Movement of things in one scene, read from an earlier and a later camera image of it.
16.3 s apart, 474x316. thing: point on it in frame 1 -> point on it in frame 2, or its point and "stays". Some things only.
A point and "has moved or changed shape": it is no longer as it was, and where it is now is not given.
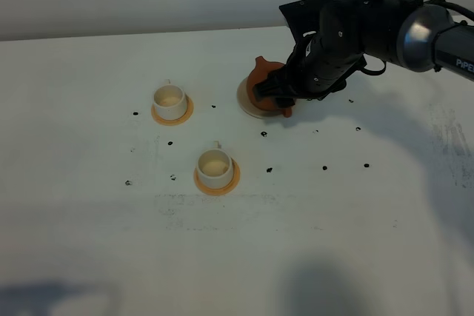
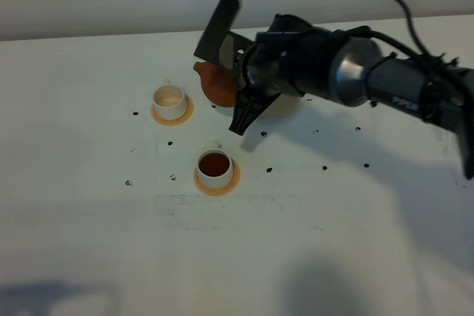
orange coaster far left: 186,118 stays
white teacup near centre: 215,167 stays
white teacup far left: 169,102 stays
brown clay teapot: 261,71 has moved or changed shape
